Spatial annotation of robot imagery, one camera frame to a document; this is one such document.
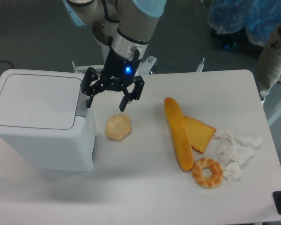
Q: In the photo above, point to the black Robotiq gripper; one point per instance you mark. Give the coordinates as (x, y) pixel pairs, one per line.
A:
(118, 73)

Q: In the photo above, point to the white plastic trash can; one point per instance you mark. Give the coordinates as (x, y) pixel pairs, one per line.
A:
(43, 116)

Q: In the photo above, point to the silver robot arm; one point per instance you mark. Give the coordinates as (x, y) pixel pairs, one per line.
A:
(126, 27)

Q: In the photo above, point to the round cream puff bread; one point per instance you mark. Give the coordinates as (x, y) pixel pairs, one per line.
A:
(117, 127)

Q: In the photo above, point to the long orange baguette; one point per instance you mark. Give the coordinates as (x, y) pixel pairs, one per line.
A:
(179, 133)

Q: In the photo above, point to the orange toast slice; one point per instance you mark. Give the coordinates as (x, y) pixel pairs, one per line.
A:
(199, 133)

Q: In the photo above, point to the large crumpled white tissue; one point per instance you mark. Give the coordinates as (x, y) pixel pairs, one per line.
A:
(236, 148)

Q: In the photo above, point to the small crumpled white tissue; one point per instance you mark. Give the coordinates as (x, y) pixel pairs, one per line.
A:
(232, 172)

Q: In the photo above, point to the blue plastic covered object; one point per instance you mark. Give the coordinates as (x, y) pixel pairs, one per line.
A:
(244, 21)

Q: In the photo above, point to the person in khaki trousers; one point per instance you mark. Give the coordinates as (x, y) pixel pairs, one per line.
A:
(269, 64)

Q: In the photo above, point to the twisted ring bread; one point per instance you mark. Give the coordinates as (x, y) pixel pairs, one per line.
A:
(207, 173)

